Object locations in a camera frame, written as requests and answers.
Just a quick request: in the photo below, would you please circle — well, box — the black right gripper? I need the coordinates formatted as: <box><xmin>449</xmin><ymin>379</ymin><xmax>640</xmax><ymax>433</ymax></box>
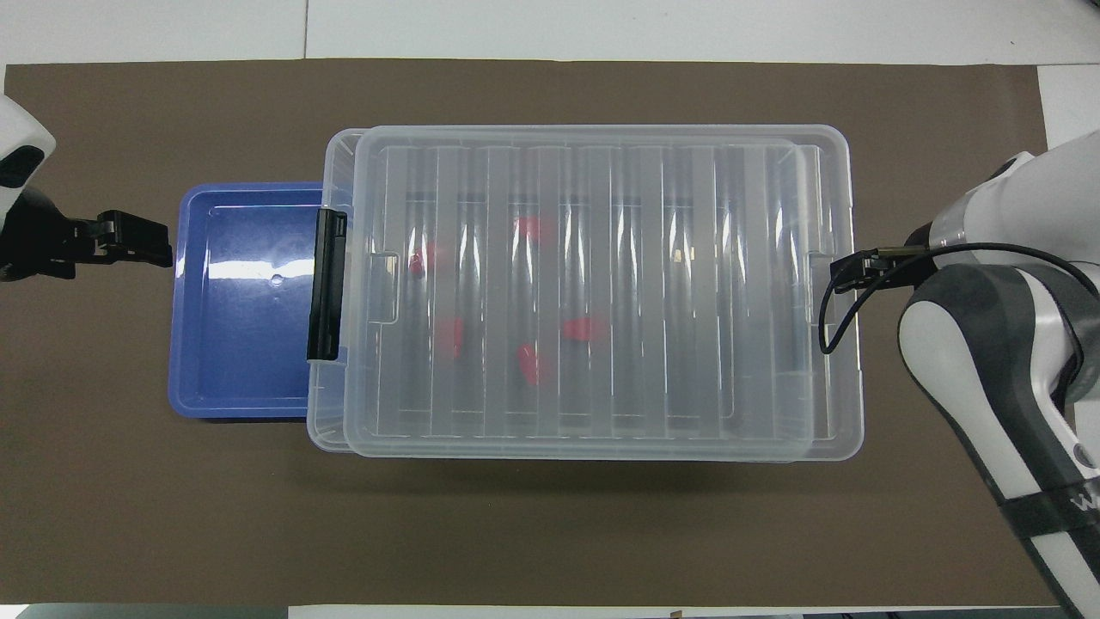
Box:
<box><xmin>829</xmin><ymin>249</ymin><xmax>939</xmax><ymax>294</ymax></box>

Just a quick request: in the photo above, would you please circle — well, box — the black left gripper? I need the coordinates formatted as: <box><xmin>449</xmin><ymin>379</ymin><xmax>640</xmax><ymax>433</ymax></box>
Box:
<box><xmin>0</xmin><ymin>187</ymin><xmax>174</xmax><ymax>283</ymax></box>

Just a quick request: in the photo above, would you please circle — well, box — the clear plastic storage box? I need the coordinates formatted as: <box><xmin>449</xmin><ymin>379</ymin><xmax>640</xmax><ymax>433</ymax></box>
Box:
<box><xmin>307</xmin><ymin>127</ymin><xmax>817</xmax><ymax>454</ymax></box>

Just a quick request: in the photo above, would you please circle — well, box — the black box latch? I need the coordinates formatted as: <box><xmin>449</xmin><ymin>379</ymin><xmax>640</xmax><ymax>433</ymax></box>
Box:
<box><xmin>307</xmin><ymin>209</ymin><xmax>349</xmax><ymax>362</ymax></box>

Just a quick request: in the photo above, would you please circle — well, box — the brown table mat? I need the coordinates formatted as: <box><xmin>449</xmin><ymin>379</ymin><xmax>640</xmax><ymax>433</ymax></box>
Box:
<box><xmin>0</xmin><ymin>58</ymin><xmax>1097</xmax><ymax>607</ymax></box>

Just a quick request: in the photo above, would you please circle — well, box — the clear ribbed box lid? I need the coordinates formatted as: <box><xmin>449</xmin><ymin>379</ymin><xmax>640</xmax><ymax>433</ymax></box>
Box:
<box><xmin>342</xmin><ymin>125</ymin><xmax>865</xmax><ymax>463</ymax></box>

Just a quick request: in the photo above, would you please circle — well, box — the blue plastic tray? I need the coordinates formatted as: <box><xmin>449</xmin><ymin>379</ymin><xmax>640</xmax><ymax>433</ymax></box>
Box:
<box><xmin>168</xmin><ymin>181</ymin><xmax>332</xmax><ymax>420</ymax></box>

